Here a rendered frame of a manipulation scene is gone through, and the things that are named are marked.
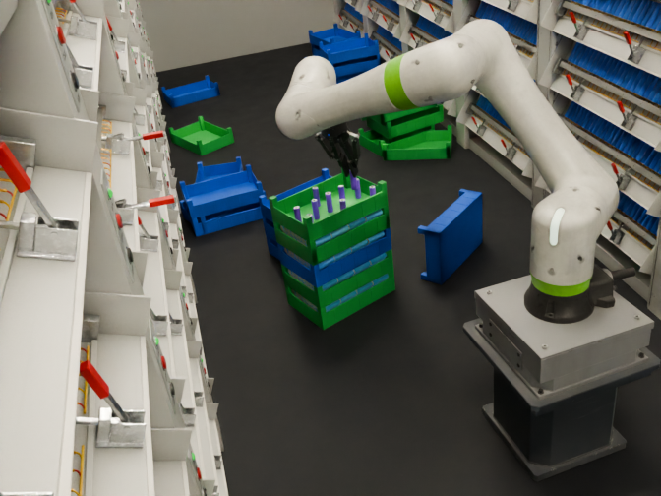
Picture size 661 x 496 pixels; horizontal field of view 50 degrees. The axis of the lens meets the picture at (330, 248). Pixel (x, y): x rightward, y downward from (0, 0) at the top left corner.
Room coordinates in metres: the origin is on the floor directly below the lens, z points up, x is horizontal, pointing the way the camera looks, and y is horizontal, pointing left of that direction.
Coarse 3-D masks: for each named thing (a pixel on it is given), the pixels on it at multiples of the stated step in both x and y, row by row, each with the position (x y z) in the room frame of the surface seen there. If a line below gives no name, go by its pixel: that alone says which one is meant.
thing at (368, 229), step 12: (384, 216) 1.91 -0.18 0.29; (276, 228) 1.91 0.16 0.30; (360, 228) 1.86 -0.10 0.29; (372, 228) 1.88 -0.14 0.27; (384, 228) 1.91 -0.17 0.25; (276, 240) 1.93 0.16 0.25; (288, 240) 1.86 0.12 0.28; (336, 240) 1.81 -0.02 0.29; (348, 240) 1.83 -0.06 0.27; (360, 240) 1.86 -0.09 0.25; (300, 252) 1.81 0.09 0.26; (312, 252) 1.76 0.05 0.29; (324, 252) 1.78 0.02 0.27; (336, 252) 1.81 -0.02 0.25; (312, 264) 1.76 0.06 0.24
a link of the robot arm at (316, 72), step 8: (312, 56) 1.76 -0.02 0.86; (304, 64) 1.73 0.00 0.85; (312, 64) 1.72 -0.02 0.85; (320, 64) 1.72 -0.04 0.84; (328, 64) 1.74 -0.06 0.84; (296, 72) 1.73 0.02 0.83; (304, 72) 1.71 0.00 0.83; (312, 72) 1.70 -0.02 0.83; (320, 72) 1.71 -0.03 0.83; (328, 72) 1.72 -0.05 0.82; (296, 80) 1.70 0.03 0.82; (304, 80) 1.69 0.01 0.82; (312, 80) 1.69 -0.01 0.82; (320, 80) 1.69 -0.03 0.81; (328, 80) 1.71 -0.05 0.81; (312, 88) 1.67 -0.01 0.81; (320, 88) 1.68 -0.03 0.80
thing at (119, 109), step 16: (112, 96) 1.31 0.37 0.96; (128, 96) 1.31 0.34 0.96; (112, 112) 1.31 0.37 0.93; (128, 112) 1.31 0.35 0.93; (112, 128) 1.26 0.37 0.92; (128, 128) 1.28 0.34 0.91; (112, 160) 1.10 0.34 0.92; (128, 160) 1.12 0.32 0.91; (112, 176) 1.04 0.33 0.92; (128, 176) 1.05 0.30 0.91; (128, 192) 0.99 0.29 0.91; (128, 240) 0.84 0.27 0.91; (144, 256) 0.72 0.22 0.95; (144, 272) 0.72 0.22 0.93
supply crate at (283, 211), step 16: (336, 176) 2.06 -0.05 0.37; (304, 192) 1.99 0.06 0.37; (320, 192) 2.02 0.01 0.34; (336, 192) 2.05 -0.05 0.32; (352, 192) 2.03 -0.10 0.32; (368, 192) 2.00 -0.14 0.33; (384, 192) 1.92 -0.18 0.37; (272, 208) 1.91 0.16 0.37; (288, 208) 1.96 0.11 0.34; (304, 208) 1.97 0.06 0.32; (320, 208) 1.96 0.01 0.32; (336, 208) 1.94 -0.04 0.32; (352, 208) 1.85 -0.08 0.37; (368, 208) 1.88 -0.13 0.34; (288, 224) 1.85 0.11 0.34; (304, 224) 1.77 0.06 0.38; (320, 224) 1.78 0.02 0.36; (336, 224) 1.81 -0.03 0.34
